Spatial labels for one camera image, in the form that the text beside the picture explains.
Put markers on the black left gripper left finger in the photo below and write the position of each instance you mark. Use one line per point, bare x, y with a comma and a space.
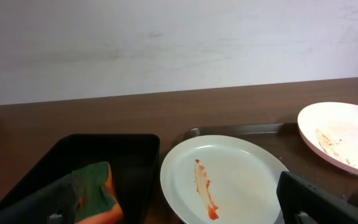
55, 203

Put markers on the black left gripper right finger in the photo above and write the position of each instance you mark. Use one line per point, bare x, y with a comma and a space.
299, 199

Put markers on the orange green scrub sponge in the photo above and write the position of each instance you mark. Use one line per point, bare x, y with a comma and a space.
97, 202

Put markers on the pink plate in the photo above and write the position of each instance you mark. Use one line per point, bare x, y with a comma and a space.
330, 129

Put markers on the white plate with ketchup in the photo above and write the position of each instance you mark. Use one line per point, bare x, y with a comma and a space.
222, 179

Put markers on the brown serving tray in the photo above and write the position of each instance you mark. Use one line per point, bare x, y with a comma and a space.
284, 142

